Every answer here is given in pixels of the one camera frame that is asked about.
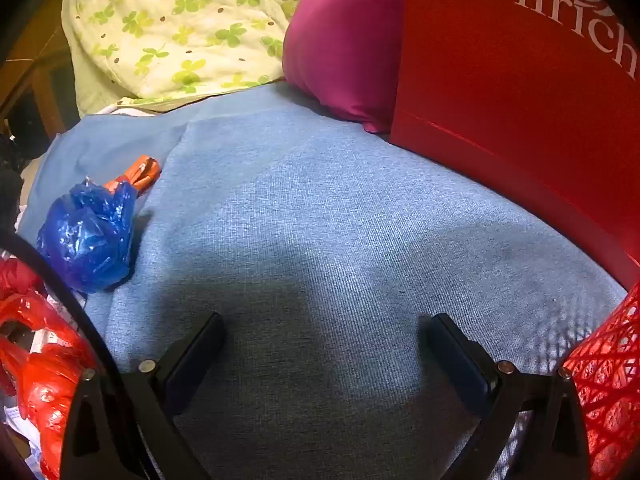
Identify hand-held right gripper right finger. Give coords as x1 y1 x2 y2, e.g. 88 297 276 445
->
430 312 593 480

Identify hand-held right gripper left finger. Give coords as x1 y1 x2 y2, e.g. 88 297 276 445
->
60 312 226 480

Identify red mesh plastic basket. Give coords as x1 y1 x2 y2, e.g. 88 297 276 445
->
562 282 640 480

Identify red plastic bag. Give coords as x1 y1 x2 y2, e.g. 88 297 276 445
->
0 255 101 480

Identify blue plastic bag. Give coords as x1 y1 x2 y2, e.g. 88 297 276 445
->
37 177 138 293

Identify orange wrapper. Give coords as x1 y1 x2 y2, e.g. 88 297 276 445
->
117 156 162 196

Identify blue cloth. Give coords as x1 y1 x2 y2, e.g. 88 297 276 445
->
17 82 628 480

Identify red paper bag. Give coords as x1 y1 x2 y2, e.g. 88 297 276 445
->
390 0 640 286

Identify green clover print quilt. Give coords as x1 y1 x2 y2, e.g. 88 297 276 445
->
62 0 341 111

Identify magenta pillow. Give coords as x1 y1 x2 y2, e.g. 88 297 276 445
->
282 0 408 133

